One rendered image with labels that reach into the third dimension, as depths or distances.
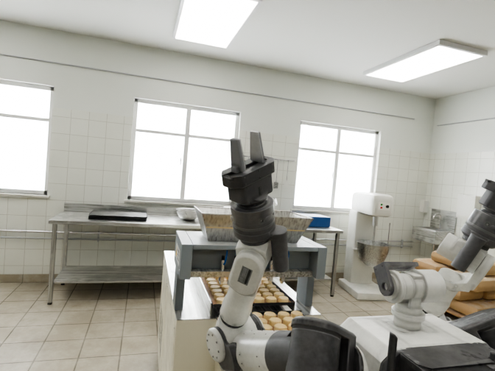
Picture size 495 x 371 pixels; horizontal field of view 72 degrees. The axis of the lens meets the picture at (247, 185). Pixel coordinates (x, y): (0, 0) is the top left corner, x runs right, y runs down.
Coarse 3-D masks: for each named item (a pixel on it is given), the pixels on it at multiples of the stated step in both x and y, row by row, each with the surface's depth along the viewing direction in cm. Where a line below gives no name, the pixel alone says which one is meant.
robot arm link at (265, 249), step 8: (240, 232) 68; (248, 232) 67; (256, 232) 67; (264, 232) 67; (272, 232) 69; (280, 232) 69; (240, 240) 71; (248, 240) 68; (256, 240) 67; (264, 240) 69; (272, 240) 69; (280, 240) 69; (240, 248) 70; (248, 248) 70; (256, 248) 69; (264, 248) 69; (272, 248) 70; (280, 248) 69; (264, 256) 69; (272, 256) 72; (280, 256) 70; (280, 264) 71; (288, 264) 72; (280, 272) 72
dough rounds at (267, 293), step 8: (208, 280) 185; (216, 280) 192; (224, 280) 187; (264, 280) 193; (208, 288) 179; (216, 288) 174; (224, 288) 176; (264, 288) 182; (272, 288) 181; (216, 296) 163; (224, 296) 169; (256, 296) 168; (264, 296) 170; (272, 296) 171; (280, 296) 170
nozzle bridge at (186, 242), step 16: (176, 240) 178; (192, 240) 161; (304, 240) 186; (176, 256) 171; (192, 256) 161; (208, 256) 163; (304, 256) 177; (320, 256) 170; (176, 272) 166; (192, 272) 157; (208, 272) 159; (224, 272) 161; (272, 272) 167; (288, 272) 170; (304, 272) 172; (320, 272) 171; (176, 288) 162; (304, 288) 183; (176, 304) 162; (304, 304) 182
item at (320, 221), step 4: (312, 216) 452; (316, 216) 454; (320, 216) 457; (324, 216) 461; (328, 216) 465; (312, 220) 452; (316, 220) 454; (320, 220) 456; (324, 220) 458; (328, 220) 460; (312, 224) 452; (316, 224) 454; (320, 224) 456; (324, 224) 458; (328, 224) 460
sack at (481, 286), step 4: (460, 272) 402; (464, 272) 404; (488, 276) 396; (492, 276) 398; (484, 280) 380; (488, 280) 382; (492, 280) 384; (480, 284) 375; (484, 284) 377; (488, 284) 380; (492, 284) 382; (476, 288) 376; (480, 288) 375; (484, 288) 377; (488, 288) 380; (492, 288) 382
